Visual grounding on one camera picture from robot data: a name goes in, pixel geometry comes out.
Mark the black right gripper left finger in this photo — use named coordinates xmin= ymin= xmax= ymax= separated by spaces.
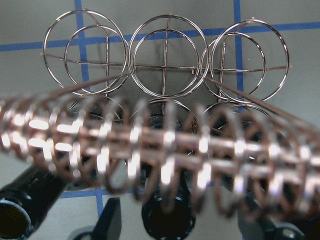
xmin=92 ymin=197 xmax=122 ymax=240

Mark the dark wine bottle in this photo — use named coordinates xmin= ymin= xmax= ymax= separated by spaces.
xmin=0 ymin=165 xmax=69 ymax=240
xmin=197 ymin=107 xmax=320 ymax=240
xmin=132 ymin=99 xmax=196 ymax=240

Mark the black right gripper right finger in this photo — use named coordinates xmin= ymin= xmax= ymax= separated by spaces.
xmin=237 ymin=199 xmax=276 ymax=240

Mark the copper wire wine rack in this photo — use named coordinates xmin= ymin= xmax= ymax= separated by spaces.
xmin=0 ymin=8 xmax=320 ymax=219

